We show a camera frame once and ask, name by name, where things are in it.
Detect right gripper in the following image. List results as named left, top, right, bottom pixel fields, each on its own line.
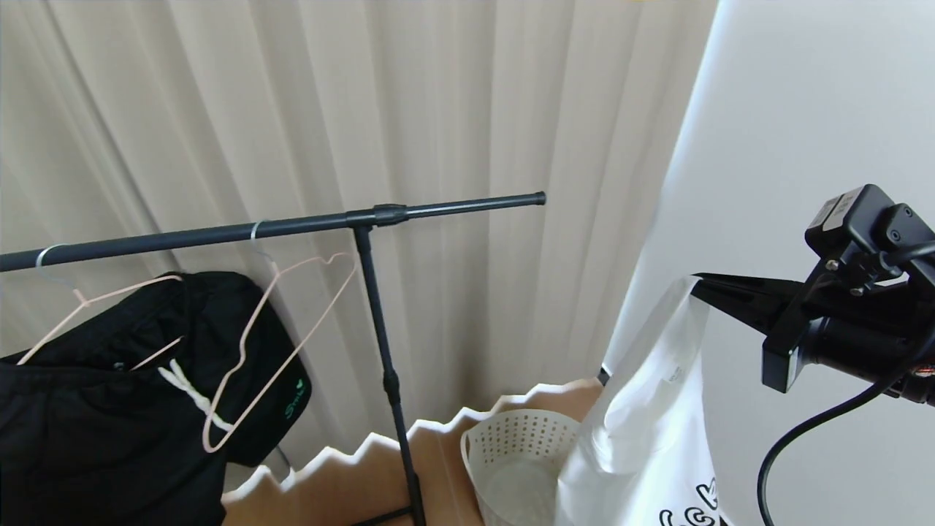
left=762, top=289, right=935, bottom=407

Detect black shorts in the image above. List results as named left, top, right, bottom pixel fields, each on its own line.
left=0, top=272, right=313, bottom=526

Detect pink clothes hanger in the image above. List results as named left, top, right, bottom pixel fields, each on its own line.
left=16, top=245, right=185, bottom=371
left=202, top=221, right=359, bottom=454

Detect white garment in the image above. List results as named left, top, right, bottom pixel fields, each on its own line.
left=554, top=275, right=731, bottom=526

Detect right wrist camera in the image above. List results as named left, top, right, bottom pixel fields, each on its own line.
left=805, top=184, right=935, bottom=293

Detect white laundry basket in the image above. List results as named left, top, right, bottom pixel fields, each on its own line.
left=460, top=409, right=583, bottom=526

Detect black clothes rack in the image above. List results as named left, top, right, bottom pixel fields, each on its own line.
left=0, top=191, right=547, bottom=526

